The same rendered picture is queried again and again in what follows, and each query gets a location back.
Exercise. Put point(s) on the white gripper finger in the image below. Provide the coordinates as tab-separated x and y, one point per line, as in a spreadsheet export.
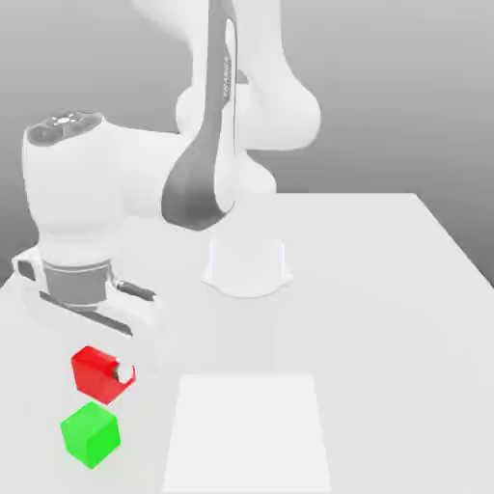
124	372

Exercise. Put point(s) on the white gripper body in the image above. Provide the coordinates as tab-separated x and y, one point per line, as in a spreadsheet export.
143	328

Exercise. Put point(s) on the small red cube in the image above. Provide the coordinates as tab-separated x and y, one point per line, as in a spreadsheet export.
92	376

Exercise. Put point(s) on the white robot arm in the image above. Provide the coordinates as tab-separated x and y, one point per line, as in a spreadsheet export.
77	185

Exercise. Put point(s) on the small green cube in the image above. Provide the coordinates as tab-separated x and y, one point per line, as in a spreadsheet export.
90	434

